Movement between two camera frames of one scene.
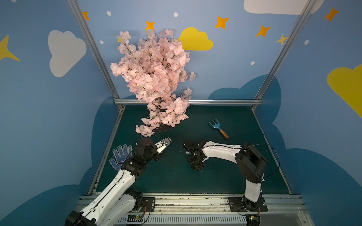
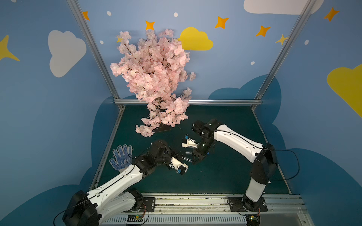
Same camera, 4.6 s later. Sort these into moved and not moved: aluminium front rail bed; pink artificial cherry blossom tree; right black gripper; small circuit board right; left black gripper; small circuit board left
Moved: left black gripper; right black gripper
Not moved: small circuit board right; pink artificial cherry blossom tree; small circuit board left; aluminium front rail bed
